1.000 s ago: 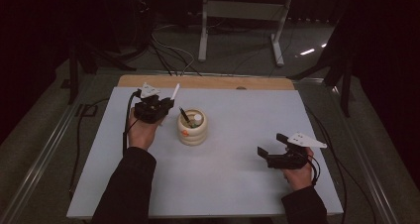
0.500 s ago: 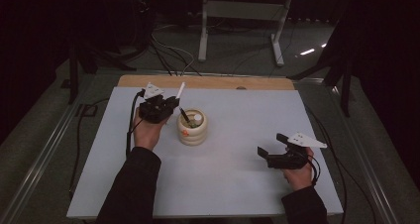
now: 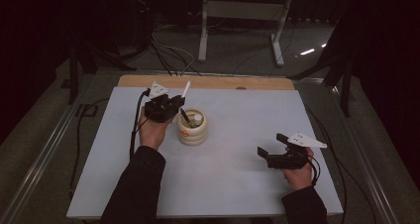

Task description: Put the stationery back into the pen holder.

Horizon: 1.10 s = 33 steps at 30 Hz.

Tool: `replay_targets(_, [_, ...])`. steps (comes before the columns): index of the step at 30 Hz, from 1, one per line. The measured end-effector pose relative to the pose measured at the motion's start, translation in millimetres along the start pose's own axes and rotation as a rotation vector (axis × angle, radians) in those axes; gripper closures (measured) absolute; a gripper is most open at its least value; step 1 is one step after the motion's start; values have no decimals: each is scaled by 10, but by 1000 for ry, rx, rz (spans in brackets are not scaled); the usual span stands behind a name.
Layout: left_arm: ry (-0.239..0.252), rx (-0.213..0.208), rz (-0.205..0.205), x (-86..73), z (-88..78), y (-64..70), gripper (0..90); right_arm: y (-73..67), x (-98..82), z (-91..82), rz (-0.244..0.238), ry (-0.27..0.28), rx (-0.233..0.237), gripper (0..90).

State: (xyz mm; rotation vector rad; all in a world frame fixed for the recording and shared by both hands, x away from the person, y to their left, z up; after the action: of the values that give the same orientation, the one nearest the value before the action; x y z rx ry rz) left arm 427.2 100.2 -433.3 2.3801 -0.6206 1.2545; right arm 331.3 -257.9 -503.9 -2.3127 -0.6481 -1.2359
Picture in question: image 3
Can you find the aluminium floor rail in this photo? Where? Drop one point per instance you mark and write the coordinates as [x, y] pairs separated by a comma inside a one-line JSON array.
[[36, 171], [366, 164]]

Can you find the white pen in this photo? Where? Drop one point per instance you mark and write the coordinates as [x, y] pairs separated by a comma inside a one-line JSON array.
[[186, 89]]

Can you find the grey metal stand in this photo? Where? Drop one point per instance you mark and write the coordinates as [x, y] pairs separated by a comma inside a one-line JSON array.
[[242, 9]]

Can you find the wooden table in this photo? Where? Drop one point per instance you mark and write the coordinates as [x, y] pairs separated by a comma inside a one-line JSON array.
[[214, 82]]

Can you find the white table mat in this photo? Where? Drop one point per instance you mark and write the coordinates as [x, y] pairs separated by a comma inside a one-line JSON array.
[[231, 177]]

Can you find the person's left hand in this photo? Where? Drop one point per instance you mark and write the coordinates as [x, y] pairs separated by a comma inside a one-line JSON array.
[[152, 133]]

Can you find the person's right hand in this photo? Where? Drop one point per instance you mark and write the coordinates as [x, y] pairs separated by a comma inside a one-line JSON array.
[[300, 177]]

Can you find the black tripod stand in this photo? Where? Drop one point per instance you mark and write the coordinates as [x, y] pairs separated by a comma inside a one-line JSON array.
[[345, 85], [74, 75]]

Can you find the black pen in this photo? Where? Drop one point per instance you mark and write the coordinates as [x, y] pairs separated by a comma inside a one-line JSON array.
[[185, 115]]

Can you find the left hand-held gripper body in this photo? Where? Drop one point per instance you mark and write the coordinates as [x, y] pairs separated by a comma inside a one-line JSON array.
[[160, 106]]

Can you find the cream ringed pen holder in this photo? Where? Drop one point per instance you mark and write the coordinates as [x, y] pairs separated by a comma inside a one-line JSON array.
[[193, 134]]

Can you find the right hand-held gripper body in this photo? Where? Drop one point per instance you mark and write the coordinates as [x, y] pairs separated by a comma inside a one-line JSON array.
[[287, 160]]

